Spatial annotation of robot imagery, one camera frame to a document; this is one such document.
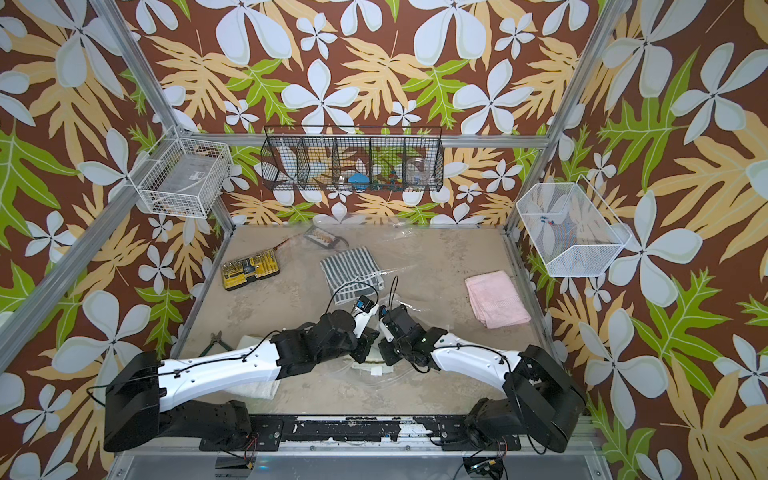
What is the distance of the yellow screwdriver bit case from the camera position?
1034 mm

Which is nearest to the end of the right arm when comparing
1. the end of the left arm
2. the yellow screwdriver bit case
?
the end of the left arm

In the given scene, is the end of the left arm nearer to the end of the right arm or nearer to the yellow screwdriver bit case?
the end of the right arm
